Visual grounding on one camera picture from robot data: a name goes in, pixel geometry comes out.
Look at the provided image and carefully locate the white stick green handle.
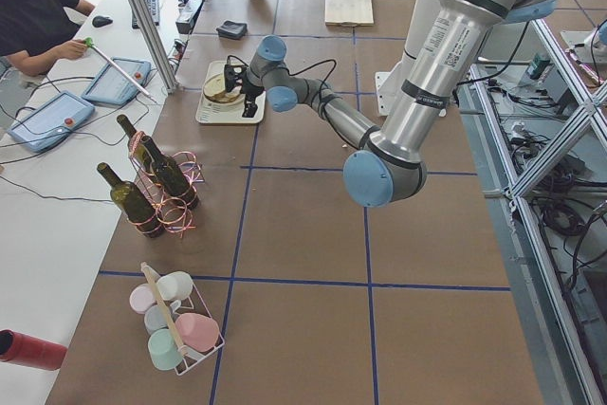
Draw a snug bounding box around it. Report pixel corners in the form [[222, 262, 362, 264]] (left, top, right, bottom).
[[83, 37, 156, 103]]

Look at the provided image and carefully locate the teach pendant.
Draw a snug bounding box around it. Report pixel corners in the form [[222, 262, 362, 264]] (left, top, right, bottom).
[[8, 91, 95, 153], [81, 56, 156, 107]]

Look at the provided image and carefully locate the pink cup small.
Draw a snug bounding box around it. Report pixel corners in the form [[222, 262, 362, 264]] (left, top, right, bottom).
[[129, 284, 156, 315]]

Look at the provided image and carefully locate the cream bear tray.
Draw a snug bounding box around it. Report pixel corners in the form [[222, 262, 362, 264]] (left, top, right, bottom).
[[195, 61, 266, 124]]

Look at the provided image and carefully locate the wooden rack handle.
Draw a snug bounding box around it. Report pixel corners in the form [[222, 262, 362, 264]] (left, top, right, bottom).
[[140, 262, 187, 356]]

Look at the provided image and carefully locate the bread slice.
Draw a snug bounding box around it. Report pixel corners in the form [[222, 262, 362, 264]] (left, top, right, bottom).
[[205, 91, 242, 104], [203, 74, 226, 100]]

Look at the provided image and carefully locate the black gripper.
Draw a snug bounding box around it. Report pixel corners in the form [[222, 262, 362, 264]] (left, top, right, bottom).
[[223, 55, 264, 119]]

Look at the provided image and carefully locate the aluminium frame post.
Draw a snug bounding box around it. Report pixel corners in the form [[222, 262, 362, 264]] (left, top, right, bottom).
[[128, 0, 178, 94]]

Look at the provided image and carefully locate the black keyboard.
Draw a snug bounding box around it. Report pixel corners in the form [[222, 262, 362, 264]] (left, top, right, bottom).
[[143, 0, 160, 26]]

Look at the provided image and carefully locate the back green wine bottle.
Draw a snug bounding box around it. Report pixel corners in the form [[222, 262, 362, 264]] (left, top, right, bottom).
[[117, 114, 153, 175]]

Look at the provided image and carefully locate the far teach pendant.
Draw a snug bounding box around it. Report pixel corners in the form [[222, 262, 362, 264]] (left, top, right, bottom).
[[81, 56, 156, 107]]

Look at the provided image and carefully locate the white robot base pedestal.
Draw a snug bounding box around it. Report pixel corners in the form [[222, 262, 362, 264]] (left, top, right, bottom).
[[375, 0, 440, 117]]

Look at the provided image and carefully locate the mint green cup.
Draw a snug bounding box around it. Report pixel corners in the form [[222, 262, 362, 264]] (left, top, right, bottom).
[[147, 328, 183, 371]]

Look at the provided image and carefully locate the near teach pendant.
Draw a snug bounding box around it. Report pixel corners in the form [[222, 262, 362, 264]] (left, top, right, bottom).
[[8, 91, 95, 153]]

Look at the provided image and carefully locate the copper wire bottle rack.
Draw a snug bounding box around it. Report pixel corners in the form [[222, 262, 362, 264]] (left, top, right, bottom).
[[128, 131, 204, 236]]

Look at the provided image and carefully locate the red cylinder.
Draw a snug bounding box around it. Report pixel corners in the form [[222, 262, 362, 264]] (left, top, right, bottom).
[[1, 329, 67, 371]]

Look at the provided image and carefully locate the black computer mouse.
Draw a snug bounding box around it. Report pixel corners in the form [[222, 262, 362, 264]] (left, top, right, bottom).
[[92, 15, 113, 28]]

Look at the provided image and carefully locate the large pink cup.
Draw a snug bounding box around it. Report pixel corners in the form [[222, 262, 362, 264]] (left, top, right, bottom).
[[175, 312, 220, 352]]

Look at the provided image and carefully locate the white wire cup rack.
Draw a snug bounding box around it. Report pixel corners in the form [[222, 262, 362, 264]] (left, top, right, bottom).
[[139, 261, 225, 377]]

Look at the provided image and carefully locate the grey folded cloth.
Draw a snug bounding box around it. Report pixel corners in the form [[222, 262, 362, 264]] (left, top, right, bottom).
[[216, 20, 248, 40]]

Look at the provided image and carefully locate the wooden cutting board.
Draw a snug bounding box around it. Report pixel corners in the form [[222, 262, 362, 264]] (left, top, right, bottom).
[[324, 0, 375, 27]]

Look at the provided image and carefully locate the front green wine bottle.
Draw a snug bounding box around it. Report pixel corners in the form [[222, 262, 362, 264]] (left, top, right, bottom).
[[97, 162, 164, 238]]

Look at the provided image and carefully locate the green wine bottle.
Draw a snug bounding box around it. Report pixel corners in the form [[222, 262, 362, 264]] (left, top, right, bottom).
[[141, 135, 199, 209], [97, 162, 164, 238], [117, 114, 153, 175]]

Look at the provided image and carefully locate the middle green wine bottle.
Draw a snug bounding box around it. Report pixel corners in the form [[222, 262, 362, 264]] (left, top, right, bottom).
[[141, 135, 199, 209]]

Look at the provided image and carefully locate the white plate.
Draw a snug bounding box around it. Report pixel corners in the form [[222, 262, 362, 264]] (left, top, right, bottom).
[[203, 74, 244, 104]]

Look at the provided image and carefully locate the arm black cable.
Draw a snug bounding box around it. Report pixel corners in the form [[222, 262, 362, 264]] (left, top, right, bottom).
[[286, 59, 340, 117]]

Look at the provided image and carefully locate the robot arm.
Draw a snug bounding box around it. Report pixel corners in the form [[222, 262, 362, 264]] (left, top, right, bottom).
[[224, 0, 557, 207]]

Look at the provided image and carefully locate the grey cup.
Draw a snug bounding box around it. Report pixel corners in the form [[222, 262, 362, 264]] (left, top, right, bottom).
[[143, 304, 168, 335]]

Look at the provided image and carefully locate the person in black shirt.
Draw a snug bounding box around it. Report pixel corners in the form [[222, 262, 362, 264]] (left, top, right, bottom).
[[1, 0, 94, 77]]

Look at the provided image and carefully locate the white cup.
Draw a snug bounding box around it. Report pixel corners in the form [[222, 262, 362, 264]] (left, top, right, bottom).
[[156, 271, 193, 301]]

